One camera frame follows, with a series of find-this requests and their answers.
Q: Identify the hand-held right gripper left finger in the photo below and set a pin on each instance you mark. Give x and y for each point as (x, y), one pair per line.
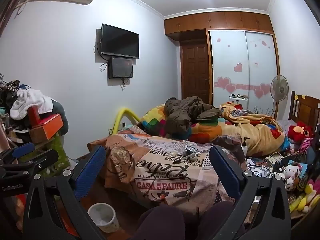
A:
(88, 172)

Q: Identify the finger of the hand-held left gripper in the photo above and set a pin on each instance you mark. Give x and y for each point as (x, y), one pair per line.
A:
(23, 149)
(37, 161)

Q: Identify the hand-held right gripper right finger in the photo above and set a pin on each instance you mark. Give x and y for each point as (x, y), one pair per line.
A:
(225, 170)

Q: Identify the white razor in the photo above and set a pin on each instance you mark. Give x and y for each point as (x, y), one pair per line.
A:
(184, 145)

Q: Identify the white plastic cup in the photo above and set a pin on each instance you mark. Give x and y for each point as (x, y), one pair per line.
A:
(110, 223)

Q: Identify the pink satin curtain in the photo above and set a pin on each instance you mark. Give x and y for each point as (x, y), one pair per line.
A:
(3, 135)

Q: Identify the green leaf-print bag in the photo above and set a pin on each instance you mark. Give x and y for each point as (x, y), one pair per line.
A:
(58, 145)

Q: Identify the white pump bottle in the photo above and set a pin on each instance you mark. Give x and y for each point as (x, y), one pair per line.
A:
(244, 150)

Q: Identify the orange box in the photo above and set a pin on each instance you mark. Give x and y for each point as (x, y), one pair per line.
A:
(50, 130)

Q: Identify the red box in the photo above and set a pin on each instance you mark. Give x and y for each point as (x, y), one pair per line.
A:
(33, 116)

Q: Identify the yellow blanket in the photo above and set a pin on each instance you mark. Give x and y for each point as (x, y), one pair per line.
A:
(255, 132)

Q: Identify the white cloth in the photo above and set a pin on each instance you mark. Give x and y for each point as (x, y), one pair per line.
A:
(32, 100)

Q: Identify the white power strip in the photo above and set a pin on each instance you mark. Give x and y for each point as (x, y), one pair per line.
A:
(273, 158)

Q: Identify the dark grey cushion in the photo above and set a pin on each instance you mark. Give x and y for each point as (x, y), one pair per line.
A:
(61, 115)

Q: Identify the pile of clothes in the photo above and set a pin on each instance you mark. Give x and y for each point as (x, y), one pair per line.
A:
(10, 97)

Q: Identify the printed blanket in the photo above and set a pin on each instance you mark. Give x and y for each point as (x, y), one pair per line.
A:
(170, 177)

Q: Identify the white cat plush toy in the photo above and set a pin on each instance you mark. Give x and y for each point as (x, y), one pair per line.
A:
(291, 171)

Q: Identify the yellow hoop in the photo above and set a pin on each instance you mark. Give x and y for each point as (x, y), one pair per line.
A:
(120, 112)

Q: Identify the small white cabinet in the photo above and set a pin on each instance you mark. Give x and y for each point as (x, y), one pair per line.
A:
(241, 103)

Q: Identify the olive green jacket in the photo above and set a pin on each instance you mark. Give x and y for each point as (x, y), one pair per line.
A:
(180, 115)

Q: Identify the yellow plush toy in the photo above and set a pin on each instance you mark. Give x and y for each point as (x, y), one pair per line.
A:
(301, 201)

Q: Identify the red plush toy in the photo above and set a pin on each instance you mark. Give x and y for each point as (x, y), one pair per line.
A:
(298, 131)

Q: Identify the white standing fan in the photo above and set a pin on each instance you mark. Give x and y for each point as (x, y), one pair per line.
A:
(279, 88)

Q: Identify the wooden headboard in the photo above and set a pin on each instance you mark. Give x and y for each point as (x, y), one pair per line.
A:
(305, 110)

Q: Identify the brown wooden door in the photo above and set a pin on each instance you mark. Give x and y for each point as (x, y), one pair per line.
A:
(196, 67)

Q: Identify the white wardrobe with heart stickers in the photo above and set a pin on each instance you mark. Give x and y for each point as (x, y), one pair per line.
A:
(230, 60)

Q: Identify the wooden overhead cabinets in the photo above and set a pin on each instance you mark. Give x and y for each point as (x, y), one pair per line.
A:
(220, 20)

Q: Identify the black wall television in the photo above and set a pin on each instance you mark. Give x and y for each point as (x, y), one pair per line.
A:
(120, 41)

